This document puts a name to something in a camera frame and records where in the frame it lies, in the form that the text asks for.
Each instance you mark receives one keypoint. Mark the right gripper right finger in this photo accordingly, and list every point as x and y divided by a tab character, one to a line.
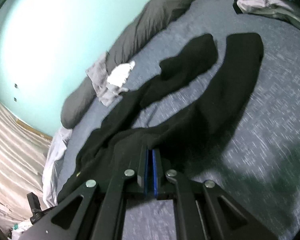
159	175

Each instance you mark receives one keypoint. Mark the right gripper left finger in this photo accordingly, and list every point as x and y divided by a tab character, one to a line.
142	178

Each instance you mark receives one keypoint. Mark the black sweater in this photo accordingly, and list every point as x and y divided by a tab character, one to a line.
116	143

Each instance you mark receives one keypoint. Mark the light grey bed sheet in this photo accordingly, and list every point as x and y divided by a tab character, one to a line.
53	165

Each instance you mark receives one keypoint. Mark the striped beige curtain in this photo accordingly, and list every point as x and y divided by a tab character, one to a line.
22	160

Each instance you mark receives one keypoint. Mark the dark grey long pillow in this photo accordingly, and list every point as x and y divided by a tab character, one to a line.
155	16

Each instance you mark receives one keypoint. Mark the white rolled garment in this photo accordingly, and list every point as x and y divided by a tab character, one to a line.
120	74

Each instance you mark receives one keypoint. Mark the blue patterned bed cover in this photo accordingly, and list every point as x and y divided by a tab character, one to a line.
256	157

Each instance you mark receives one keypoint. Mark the grey crumpled garment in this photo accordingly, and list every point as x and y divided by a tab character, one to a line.
98	75

